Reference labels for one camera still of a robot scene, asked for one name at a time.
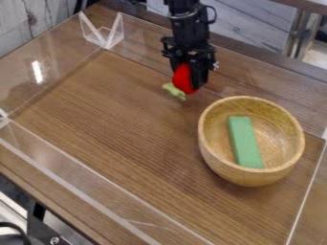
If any wooden bowl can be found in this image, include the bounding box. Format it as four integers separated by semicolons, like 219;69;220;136
198;96;306;187

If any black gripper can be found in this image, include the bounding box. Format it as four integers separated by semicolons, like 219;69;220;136
162;12;216;90

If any metal stand in background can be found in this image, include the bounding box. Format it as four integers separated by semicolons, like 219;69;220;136
272;0;327;60

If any green rectangular block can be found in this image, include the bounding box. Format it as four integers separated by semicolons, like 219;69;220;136
227;116;263;168

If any black table leg mount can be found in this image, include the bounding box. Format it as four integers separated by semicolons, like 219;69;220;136
27;202;72;245

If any clear acrylic corner bracket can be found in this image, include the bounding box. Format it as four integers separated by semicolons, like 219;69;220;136
78;12;124;50

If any clear acrylic front barrier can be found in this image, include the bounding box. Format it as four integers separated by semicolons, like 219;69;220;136
0;110;214;245

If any red plush strawberry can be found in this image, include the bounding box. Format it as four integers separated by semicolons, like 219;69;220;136
163;63;198;100

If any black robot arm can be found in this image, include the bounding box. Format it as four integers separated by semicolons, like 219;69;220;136
162;0;218;94

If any black cable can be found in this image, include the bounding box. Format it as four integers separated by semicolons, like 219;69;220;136
0;221;31;245

